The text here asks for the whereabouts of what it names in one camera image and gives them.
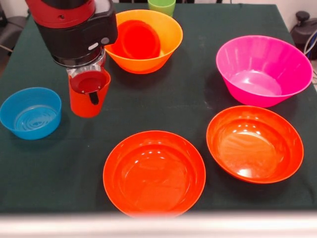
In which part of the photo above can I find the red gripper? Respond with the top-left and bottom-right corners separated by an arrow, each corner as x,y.
70,70 -> 107,105

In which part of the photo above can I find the red cup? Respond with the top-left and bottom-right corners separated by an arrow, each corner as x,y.
68,70 -> 111,119

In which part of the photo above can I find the blue bowl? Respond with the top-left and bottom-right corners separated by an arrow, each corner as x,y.
0,87 -> 62,141

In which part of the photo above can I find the small red bowl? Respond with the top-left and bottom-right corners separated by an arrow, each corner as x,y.
117,19 -> 161,60

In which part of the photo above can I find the large red bowl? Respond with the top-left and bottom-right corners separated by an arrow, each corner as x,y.
103,130 -> 207,219
206,105 -> 305,184

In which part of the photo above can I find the large orange bowl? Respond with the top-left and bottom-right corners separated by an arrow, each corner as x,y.
104,9 -> 184,74

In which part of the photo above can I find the large pink bowl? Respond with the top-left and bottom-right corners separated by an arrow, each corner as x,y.
215,35 -> 314,108

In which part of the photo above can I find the dark green table cloth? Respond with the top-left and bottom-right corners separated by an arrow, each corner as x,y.
0,1 -> 317,214

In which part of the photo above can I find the green cup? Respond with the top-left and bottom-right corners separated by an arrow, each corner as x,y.
147,0 -> 176,17

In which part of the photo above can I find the blue and white cable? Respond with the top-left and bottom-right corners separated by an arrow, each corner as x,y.
304,33 -> 317,54

